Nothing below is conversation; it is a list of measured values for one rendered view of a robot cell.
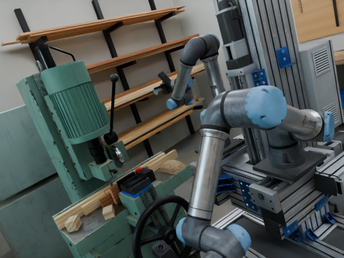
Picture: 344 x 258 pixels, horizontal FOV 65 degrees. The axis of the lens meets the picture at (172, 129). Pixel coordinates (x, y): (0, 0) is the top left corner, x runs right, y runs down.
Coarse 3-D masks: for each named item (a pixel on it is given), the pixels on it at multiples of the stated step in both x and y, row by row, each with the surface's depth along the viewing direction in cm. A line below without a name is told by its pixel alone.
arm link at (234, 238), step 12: (216, 228) 75; (228, 228) 72; (240, 228) 71; (204, 240) 73; (216, 240) 71; (228, 240) 69; (240, 240) 69; (204, 252) 75; (216, 252) 66; (228, 252) 66; (240, 252) 68
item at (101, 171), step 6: (108, 162) 116; (114, 162) 117; (90, 168) 123; (96, 168) 117; (102, 168) 114; (108, 168) 115; (114, 168) 117; (96, 174) 120; (102, 174) 114; (108, 174) 115; (114, 174) 117
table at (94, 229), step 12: (168, 180) 121; (180, 180) 126; (168, 192) 121; (120, 204) 113; (168, 204) 109; (84, 216) 113; (96, 216) 110; (120, 216) 106; (132, 216) 107; (84, 228) 104; (96, 228) 101; (108, 228) 103; (120, 228) 106; (72, 240) 98; (84, 240) 97; (96, 240) 100; (84, 252) 97
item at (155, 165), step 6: (174, 150) 143; (162, 156) 140; (168, 156) 141; (174, 156) 143; (156, 162) 136; (162, 162) 138; (150, 168) 134; (156, 168) 136; (96, 198) 117; (84, 204) 115; (90, 204) 115; (96, 204) 116; (84, 210) 113; (90, 210) 115
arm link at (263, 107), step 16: (224, 96) 81; (240, 96) 76; (256, 96) 72; (272, 96) 73; (224, 112) 79; (240, 112) 75; (256, 112) 71; (272, 112) 72; (288, 112) 83; (304, 112) 93; (320, 112) 102; (256, 128) 80; (272, 128) 80; (288, 128) 88; (304, 128) 93; (320, 128) 96
